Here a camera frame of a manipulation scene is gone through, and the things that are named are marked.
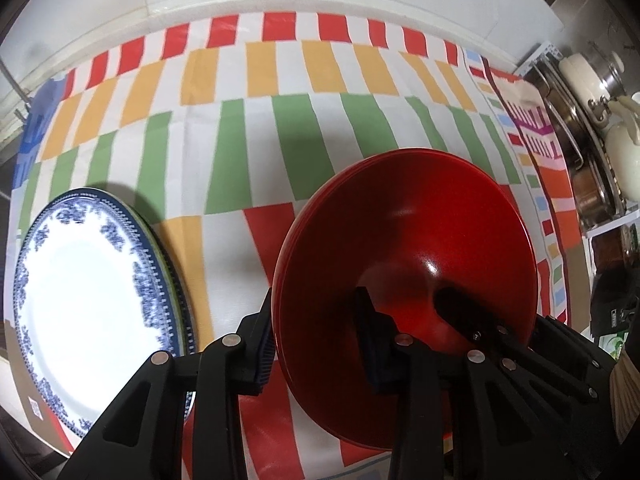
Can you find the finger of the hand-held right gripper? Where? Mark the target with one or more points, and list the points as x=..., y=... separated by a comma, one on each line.
x=560, y=335
x=465, y=317

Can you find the white metal dish rack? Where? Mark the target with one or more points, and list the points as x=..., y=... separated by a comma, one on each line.
x=610, y=225

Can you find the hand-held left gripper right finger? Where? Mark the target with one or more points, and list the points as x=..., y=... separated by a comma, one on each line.
x=375, y=355

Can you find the colourful striped cloth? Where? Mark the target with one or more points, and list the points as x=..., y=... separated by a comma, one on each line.
x=300, y=125

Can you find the cream ceramic casserole pot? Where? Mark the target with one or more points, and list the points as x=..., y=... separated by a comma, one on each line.
x=625, y=155

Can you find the copper coloured pot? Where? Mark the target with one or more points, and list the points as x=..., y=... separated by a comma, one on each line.
x=590, y=195

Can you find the stainless steel pot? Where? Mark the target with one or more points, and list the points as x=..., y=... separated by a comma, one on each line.
x=565, y=125

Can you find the white pot with glass lid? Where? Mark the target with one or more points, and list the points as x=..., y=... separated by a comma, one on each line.
x=575, y=72

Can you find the red and black bowl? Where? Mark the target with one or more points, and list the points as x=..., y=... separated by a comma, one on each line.
x=425, y=210

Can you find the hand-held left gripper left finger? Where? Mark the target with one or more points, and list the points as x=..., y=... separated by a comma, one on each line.
x=265, y=355

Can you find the brown cardboard sheet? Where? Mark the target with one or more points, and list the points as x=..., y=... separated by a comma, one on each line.
x=577, y=280

